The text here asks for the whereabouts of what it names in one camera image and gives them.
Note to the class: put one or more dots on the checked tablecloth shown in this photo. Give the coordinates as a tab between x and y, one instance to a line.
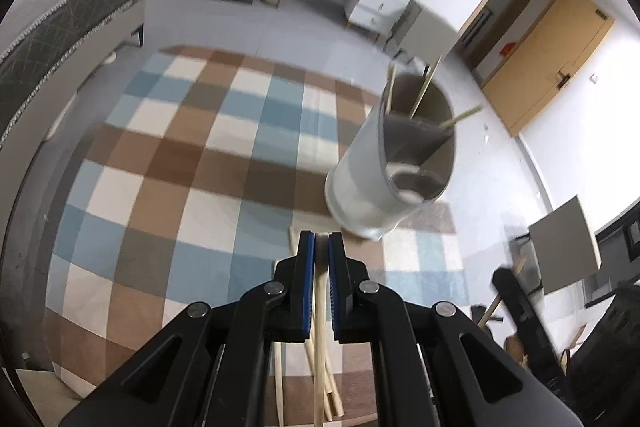
200	187

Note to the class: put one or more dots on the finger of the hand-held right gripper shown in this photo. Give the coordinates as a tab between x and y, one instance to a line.
525	322

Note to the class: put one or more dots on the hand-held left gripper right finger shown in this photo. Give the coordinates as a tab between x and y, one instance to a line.
334	287

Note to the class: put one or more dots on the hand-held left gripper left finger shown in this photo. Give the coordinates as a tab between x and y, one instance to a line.
310	282

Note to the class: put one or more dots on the wooden door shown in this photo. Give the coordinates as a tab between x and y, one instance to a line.
545	62

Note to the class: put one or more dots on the black metal frame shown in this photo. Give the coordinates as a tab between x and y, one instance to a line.
625	232

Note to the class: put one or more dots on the dark grey mattress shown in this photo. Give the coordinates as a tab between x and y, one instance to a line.
50	32

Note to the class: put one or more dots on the grey nightstand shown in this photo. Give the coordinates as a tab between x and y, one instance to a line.
425	34

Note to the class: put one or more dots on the red fire extinguisher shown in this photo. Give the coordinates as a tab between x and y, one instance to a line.
507	49

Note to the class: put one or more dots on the white grey utensil holder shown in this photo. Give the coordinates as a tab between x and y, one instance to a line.
360	177

